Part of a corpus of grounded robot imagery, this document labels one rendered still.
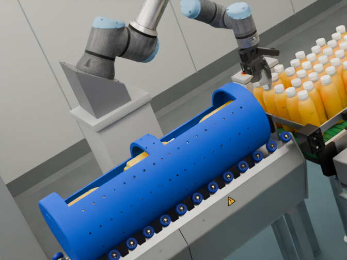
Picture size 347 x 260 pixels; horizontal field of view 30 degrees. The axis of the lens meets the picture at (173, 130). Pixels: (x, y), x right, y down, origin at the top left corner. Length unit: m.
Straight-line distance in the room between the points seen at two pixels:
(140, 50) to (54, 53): 2.06
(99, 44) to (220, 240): 1.10
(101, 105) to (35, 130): 2.20
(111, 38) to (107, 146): 0.51
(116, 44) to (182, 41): 2.54
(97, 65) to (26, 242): 1.42
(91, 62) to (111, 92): 0.17
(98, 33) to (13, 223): 1.43
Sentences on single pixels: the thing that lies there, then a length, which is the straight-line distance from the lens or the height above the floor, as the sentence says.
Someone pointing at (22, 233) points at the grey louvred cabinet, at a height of 0.37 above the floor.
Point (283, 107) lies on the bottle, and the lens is 2.69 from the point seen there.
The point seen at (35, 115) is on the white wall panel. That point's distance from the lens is 5.18.
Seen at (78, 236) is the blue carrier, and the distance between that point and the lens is 2.21.
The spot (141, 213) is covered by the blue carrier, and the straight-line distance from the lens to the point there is 2.28.
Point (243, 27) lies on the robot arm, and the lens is 2.59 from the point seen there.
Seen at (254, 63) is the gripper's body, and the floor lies 1.23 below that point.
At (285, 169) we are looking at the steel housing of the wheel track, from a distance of 2.61.
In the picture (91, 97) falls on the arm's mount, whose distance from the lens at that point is 3.03.
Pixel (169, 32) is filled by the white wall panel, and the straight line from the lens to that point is 5.52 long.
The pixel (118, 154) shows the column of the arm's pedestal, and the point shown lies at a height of 0.90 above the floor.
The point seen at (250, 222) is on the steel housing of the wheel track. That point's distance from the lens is 2.63.
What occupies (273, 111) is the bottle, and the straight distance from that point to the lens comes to 2.76.
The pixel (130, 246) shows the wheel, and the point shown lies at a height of 0.96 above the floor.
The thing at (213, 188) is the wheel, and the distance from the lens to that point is 2.45.
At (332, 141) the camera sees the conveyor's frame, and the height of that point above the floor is 0.90.
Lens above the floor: 2.25
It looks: 26 degrees down
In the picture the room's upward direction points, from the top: 23 degrees counter-clockwise
